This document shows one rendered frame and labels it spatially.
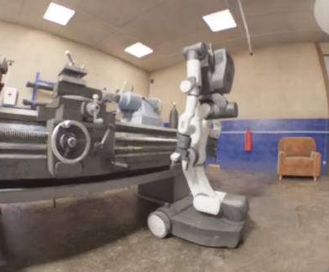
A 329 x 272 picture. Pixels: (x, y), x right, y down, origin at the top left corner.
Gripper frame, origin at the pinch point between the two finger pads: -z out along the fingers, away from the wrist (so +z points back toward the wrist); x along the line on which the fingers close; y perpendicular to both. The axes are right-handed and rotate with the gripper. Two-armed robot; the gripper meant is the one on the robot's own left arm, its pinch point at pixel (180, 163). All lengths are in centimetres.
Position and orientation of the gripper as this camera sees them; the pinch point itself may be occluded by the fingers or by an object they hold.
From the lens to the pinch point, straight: 109.5
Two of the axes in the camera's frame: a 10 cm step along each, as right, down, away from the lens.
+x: -7.4, -2.0, 6.4
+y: -6.5, -0.5, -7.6
